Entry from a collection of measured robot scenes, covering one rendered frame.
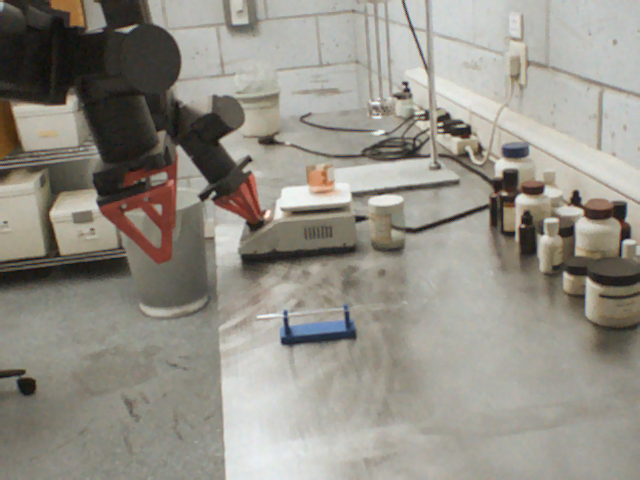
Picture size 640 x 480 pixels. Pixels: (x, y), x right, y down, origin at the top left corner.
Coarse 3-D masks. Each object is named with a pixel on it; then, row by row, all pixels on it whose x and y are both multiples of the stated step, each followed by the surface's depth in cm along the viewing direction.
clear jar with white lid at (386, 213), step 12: (372, 204) 132; (384, 204) 132; (396, 204) 132; (372, 216) 133; (384, 216) 132; (396, 216) 132; (372, 228) 134; (384, 228) 133; (396, 228) 133; (372, 240) 135; (384, 240) 133; (396, 240) 133
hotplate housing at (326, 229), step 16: (336, 208) 134; (352, 208) 136; (272, 224) 133; (288, 224) 133; (304, 224) 133; (320, 224) 133; (336, 224) 133; (352, 224) 133; (256, 240) 134; (272, 240) 134; (288, 240) 134; (304, 240) 134; (320, 240) 134; (336, 240) 134; (352, 240) 134; (240, 256) 135; (256, 256) 135; (272, 256) 135
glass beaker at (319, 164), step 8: (304, 152) 138; (312, 152) 134; (320, 152) 134; (328, 152) 135; (304, 160) 137; (312, 160) 135; (320, 160) 135; (328, 160) 135; (312, 168) 135; (320, 168) 135; (328, 168) 136; (312, 176) 136; (320, 176) 136; (328, 176) 136; (312, 184) 136; (320, 184) 136; (328, 184) 136; (312, 192) 137; (320, 192) 136; (328, 192) 137
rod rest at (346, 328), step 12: (348, 312) 104; (288, 324) 104; (312, 324) 107; (324, 324) 107; (336, 324) 107; (348, 324) 105; (288, 336) 105; (300, 336) 105; (312, 336) 105; (324, 336) 105; (336, 336) 105; (348, 336) 105
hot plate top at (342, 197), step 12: (288, 192) 140; (300, 192) 140; (336, 192) 138; (348, 192) 137; (288, 204) 134; (300, 204) 133; (312, 204) 132; (324, 204) 132; (336, 204) 132; (348, 204) 132
